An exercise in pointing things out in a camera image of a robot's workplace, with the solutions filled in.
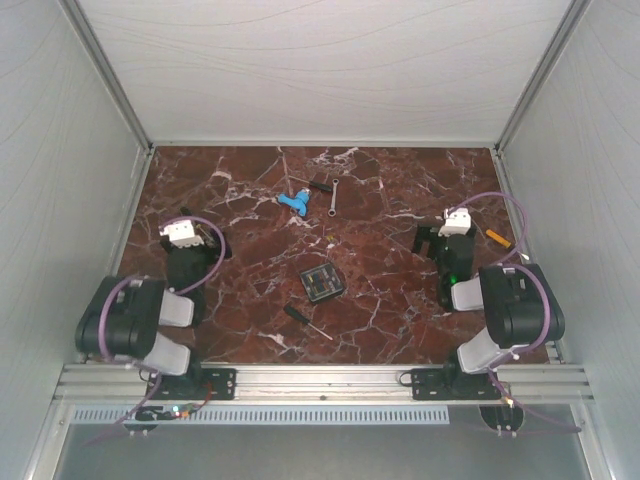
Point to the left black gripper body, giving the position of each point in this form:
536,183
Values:
204,255

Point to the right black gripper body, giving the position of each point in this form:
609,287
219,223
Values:
439,251

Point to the black fuse box base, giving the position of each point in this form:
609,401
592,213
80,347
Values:
322,285

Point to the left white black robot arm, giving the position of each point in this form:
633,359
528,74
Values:
123,319

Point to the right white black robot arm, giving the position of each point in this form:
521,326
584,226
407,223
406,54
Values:
519,307

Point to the blue plastic fitting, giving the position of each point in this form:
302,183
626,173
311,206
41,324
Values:
298,203

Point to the small black screwdriver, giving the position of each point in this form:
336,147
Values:
301,318

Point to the silver combination wrench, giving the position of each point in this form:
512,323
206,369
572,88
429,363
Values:
332,211

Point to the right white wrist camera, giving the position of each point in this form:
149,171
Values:
456,221

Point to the orange handled screwdriver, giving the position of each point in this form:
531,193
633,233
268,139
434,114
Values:
506,244

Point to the black handled screwdriver top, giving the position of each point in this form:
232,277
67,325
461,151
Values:
313,184

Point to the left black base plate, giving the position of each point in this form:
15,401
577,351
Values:
220,383

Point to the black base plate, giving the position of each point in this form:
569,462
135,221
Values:
433,384
220,383

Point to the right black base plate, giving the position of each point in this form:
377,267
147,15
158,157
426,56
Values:
433,384

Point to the aluminium mounting rail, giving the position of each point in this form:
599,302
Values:
333,384

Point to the grey slotted cable duct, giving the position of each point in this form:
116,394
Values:
280,415

